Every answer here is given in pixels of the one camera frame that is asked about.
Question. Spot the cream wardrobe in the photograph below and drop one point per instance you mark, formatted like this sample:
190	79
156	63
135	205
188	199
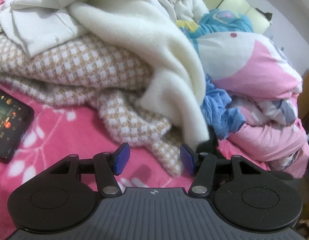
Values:
234	5

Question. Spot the pink patterned quilt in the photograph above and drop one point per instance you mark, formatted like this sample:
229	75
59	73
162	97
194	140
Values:
257	62

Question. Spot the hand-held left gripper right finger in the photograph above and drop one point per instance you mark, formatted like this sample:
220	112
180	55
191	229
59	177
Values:
187	160

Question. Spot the black garment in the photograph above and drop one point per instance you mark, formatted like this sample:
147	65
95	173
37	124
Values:
210	142

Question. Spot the teal printed quilt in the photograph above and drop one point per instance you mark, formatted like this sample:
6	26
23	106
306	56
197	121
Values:
219	22

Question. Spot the beige checked blanket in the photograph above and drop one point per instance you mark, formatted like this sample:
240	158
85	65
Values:
82	65

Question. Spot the black smartphone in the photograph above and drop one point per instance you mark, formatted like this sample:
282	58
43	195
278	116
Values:
9	125

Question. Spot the blue cloth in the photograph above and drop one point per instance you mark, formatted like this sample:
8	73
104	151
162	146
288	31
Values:
219	105

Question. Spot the pink floral bed blanket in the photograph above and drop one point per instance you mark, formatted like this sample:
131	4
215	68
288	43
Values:
57	135

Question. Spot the cream fleece blanket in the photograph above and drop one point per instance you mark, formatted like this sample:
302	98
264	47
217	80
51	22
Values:
144	42

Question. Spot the white garment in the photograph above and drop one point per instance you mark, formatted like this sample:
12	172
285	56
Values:
39	17

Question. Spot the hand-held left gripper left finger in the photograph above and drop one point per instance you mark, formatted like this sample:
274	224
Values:
122	158

